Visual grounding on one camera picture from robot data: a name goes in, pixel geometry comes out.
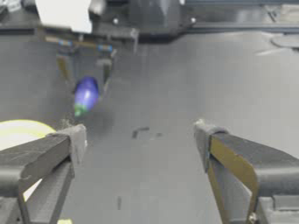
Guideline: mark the purple toy eggplant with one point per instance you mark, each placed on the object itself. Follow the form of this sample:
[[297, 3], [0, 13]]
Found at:
[[85, 94]]

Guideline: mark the yellow plate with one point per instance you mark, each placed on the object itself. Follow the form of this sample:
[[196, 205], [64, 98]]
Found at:
[[21, 131]]

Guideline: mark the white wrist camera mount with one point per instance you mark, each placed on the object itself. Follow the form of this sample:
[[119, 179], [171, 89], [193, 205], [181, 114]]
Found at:
[[64, 14]]

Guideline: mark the black table frame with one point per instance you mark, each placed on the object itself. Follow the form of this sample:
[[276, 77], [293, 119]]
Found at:
[[243, 17]]

